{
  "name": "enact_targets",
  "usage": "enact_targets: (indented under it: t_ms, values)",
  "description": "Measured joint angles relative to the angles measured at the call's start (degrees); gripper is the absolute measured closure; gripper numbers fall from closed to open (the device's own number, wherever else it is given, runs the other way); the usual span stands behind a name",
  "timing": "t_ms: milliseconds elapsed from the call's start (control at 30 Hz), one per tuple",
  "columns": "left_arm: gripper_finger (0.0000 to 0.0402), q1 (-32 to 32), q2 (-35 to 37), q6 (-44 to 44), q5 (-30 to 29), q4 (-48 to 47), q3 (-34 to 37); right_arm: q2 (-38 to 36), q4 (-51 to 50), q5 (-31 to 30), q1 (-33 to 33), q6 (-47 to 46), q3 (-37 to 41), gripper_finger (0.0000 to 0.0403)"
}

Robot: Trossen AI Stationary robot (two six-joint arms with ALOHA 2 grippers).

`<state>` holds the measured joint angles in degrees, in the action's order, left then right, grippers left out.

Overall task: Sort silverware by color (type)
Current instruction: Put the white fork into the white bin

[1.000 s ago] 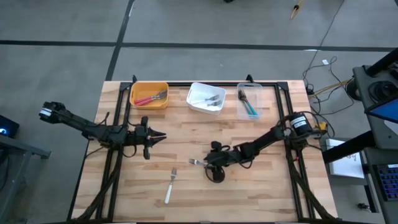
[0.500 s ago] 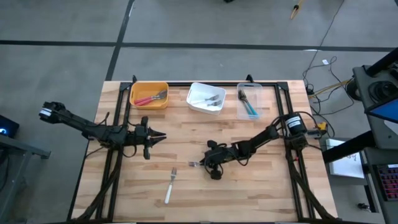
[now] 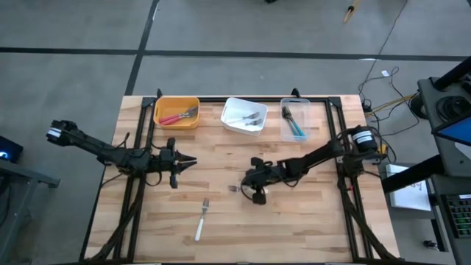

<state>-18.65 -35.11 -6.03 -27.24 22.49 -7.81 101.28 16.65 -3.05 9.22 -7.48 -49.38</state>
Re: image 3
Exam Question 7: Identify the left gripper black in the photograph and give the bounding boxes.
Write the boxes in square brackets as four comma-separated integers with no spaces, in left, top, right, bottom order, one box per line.
[149,138,198,189]

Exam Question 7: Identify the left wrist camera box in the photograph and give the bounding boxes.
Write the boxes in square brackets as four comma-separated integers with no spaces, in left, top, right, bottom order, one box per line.
[159,149,174,172]

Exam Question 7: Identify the grey equipment cart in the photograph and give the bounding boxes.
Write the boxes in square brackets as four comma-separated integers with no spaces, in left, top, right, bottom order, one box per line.
[417,54,471,177]

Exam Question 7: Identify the black coiled cable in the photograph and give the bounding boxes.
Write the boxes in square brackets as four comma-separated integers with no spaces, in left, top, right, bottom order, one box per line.
[436,94,471,123]

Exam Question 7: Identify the white box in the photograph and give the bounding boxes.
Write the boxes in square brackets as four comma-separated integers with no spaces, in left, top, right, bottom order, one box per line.
[385,163,432,219]

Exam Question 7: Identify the black floor cable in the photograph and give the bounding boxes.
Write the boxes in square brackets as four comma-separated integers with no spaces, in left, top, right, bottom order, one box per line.
[367,65,419,137]
[357,0,410,102]

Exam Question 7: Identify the blue laptop screen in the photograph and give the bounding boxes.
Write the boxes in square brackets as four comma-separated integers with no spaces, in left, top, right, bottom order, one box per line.
[432,116,471,147]

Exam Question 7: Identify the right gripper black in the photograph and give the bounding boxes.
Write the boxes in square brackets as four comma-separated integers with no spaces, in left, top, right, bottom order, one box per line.
[240,157,286,205]

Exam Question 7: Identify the dark device with blue light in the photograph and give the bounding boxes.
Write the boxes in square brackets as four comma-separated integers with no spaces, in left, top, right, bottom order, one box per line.
[0,135,24,163]

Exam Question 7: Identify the blue-handled metal fork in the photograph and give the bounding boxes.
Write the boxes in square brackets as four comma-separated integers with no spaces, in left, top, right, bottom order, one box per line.
[282,105,307,140]
[281,106,301,141]

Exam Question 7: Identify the white plastic bin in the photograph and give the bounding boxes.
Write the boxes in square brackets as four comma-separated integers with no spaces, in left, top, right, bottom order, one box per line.
[219,96,269,137]

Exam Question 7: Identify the black metal beam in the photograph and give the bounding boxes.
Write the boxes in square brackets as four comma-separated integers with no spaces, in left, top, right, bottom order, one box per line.
[380,154,446,193]

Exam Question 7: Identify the black backlit keypad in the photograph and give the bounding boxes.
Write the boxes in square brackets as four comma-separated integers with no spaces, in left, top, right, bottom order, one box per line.
[443,194,471,239]

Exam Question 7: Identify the grey metal table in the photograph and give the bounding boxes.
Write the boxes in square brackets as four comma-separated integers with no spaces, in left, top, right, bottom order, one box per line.
[0,158,61,265]

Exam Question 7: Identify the yellow plastic bin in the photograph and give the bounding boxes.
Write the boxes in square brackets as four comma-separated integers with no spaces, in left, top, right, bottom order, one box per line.
[153,96,202,130]

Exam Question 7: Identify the black aluminium rig frame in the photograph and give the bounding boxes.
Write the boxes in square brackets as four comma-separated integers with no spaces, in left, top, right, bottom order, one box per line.
[79,88,400,265]

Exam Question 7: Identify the clear plastic bin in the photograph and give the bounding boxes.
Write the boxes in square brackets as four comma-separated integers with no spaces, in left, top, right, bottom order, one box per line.
[280,97,312,143]

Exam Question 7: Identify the yellow floor cable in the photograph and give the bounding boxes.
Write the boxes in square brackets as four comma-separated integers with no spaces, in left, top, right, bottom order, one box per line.
[364,93,419,117]

